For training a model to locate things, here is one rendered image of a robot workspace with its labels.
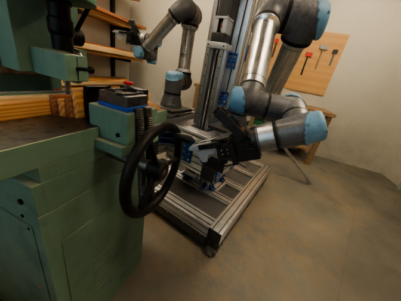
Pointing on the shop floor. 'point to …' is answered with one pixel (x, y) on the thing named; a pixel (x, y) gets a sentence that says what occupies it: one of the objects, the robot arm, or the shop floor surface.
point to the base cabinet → (70, 247)
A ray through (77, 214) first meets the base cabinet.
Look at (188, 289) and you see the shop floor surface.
